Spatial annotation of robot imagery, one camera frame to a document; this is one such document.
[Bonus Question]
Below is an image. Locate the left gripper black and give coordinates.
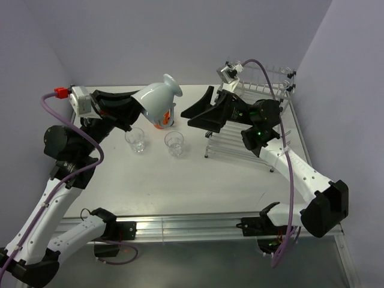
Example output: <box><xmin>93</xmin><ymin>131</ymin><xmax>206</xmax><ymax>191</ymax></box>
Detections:
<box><xmin>78</xmin><ymin>89</ymin><xmax>150</xmax><ymax>155</ymax></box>

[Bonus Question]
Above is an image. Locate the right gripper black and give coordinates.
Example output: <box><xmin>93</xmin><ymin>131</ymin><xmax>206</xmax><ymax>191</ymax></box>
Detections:
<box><xmin>181</xmin><ymin>86</ymin><xmax>257</xmax><ymax>133</ymax></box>

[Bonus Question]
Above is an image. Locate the light blue footed cup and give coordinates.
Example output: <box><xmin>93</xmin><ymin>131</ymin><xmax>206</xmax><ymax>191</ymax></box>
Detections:
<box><xmin>133</xmin><ymin>74</ymin><xmax>183</xmax><ymax>124</ymax></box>

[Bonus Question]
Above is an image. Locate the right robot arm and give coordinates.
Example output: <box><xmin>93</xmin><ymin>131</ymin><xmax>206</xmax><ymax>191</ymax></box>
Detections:
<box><xmin>181</xmin><ymin>86</ymin><xmax>349</xmax><ymax>238</ymax></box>

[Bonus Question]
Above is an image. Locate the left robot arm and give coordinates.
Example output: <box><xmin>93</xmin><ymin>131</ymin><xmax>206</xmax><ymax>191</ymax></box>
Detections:
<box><xmin>1</xmin><ymin>86</ymin><xmax>143</xmax><ymax>287</ymax></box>

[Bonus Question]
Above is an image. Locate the clear glass left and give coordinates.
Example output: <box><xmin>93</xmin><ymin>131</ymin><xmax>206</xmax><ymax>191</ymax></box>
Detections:
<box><xmin>125</xmin><ymin>128</ymin><xmax>146</xmax><ymax>153</ymax></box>

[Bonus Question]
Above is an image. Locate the clear glass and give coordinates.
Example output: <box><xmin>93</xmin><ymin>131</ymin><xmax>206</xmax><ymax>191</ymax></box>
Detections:
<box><xmin>164</xmin><ymin>131</ymin><xmax>184</xmax><ymax>157</ymax></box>
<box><xmin>125</xmin><ymin>128</ymin><xmax>146</xmax><ymax>153</ymax></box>

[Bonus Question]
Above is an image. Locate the orange plastic mug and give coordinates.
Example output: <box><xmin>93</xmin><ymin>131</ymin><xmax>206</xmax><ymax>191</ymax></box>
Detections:
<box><xmin>154</xmin><ymin>110</ymin><xmax>175</xmax><ymax>130</ymax></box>

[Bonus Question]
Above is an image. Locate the clear glass right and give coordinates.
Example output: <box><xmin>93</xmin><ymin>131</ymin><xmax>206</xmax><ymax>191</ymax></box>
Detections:
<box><xmin>164</xmin><ymin>131</ymin><xmax>184</xmax><ymax>157</ymax></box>

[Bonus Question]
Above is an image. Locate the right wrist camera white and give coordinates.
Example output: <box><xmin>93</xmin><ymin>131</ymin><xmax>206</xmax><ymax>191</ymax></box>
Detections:
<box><xmin>216</xmin><ymin>61</ymin><xmax>243</xmax><ymax>92</ymax></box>

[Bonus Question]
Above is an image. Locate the metal wire dish rack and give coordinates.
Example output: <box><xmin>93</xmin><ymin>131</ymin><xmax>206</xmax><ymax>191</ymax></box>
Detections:
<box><xmin>205</xmin><ymin>61</ymin><xmax>296</xmax><ymax>165</ymax></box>

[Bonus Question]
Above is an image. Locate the aluminium mounting rail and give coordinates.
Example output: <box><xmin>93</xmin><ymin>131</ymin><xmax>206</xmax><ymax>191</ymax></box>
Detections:
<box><xmin>28</xmin><ymin>209</ymin><xmax>346</xmax><ymax>247</ymax></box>

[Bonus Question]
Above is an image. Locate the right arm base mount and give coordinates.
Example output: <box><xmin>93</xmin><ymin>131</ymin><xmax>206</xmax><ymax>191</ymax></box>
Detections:
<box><xmin>236</xmin><ymin>202</ymin><xmax>287</xmax><ymax>255</ymax></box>

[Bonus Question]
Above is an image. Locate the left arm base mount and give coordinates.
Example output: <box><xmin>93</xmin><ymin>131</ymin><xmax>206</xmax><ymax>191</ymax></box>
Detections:
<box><xmin>94</xmin><ymin>221</ymin><xmax>138</xmax><ymax>265</ymax></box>

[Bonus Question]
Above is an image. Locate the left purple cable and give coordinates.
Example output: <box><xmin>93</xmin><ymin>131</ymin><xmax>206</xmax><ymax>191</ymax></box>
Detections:
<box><xmin>0</xmin><ymin>86</ymin><xmax>140</xmax><ymax>271</ymax></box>

